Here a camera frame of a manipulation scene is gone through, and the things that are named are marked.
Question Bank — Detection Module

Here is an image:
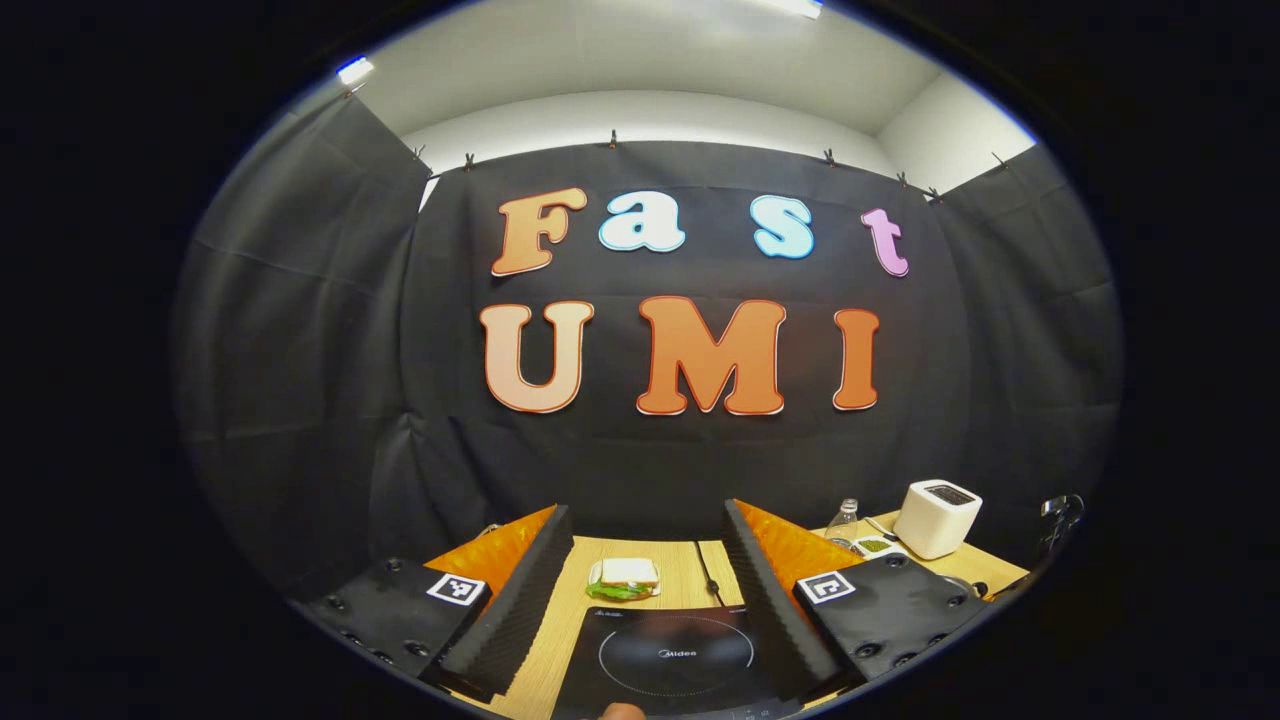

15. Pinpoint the small white sandwich plate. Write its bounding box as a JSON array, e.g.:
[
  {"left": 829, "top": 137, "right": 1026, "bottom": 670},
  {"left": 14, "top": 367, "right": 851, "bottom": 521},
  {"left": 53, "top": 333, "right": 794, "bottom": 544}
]
[{"left": 587, "top": 560, "right": 664, "bottom": 603}]

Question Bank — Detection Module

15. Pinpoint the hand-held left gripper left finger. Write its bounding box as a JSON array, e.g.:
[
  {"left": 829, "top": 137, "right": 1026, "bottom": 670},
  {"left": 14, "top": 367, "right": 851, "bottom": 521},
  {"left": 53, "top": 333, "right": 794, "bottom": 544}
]
[{"left": 290, "top": 505, "right": 577, "bottom": 706}]

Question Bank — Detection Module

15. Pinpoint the row of cloth clips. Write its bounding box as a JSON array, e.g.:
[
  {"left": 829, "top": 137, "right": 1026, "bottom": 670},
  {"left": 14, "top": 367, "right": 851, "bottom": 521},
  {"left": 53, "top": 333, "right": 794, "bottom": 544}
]
[{"left": 340, "top": 85, "right": 1011, "bottom": 201}]

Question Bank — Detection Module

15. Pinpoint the black cooktop power cable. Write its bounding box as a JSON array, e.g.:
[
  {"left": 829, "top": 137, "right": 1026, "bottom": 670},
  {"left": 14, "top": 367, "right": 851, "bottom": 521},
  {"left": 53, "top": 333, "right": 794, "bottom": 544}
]
[{"left": 693, "top": 540, "right": 726, "bottom": 608}]

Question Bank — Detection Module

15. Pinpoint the white toaster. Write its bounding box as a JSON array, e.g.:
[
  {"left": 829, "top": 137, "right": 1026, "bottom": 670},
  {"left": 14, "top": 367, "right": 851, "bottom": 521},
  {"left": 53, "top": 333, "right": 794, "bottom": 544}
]
[{"left": 893, "top": 479, "right": 984, "bottom": 561}]

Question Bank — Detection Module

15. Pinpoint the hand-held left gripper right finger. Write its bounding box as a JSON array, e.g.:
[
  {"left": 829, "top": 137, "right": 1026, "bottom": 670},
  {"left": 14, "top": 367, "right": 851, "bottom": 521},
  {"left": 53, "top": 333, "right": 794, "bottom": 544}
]
[{"left": 722, "top": 499, "right": 993, "bottom": 706}]

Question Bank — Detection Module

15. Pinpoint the black backdrop cloth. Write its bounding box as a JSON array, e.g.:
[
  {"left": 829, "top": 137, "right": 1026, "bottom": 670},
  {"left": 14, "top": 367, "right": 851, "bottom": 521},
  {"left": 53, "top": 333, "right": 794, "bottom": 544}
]
[{"left": 172, "top": 92, "right": 1123, "bottom": 601}]

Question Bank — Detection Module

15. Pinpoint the black induction cooktop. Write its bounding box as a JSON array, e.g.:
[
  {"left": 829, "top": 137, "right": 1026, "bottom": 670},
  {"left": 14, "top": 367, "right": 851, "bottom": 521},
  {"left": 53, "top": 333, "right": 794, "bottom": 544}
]
[{"left": 553, "top": 603, "right": 831, "bottom": 720}]

